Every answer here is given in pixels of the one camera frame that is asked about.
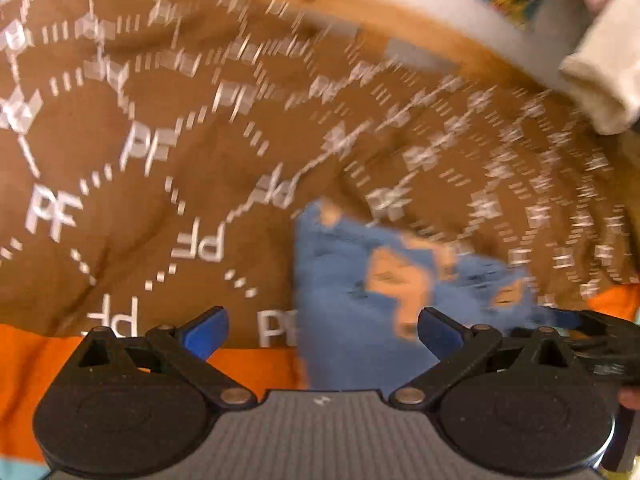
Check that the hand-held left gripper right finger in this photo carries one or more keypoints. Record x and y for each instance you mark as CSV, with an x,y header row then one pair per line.
x,y
440,332

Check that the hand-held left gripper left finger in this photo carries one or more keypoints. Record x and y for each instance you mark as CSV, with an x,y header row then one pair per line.
x,y
207,331

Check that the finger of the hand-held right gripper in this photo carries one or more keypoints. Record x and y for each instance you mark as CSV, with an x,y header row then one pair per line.
x,y
600,327

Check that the blue pants with orange print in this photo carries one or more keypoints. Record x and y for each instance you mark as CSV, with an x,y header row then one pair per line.
x,y
340,310

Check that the orange cloth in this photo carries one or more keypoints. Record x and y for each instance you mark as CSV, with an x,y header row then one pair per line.
x,y
30,360

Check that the teal cloth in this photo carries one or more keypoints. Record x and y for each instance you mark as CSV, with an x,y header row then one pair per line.
x,y
17,470

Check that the cream hanging garment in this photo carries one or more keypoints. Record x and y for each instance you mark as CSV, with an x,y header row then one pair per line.
x,y
605,90

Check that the brown printed blanket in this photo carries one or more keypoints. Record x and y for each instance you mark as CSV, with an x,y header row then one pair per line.
x,y
150,85

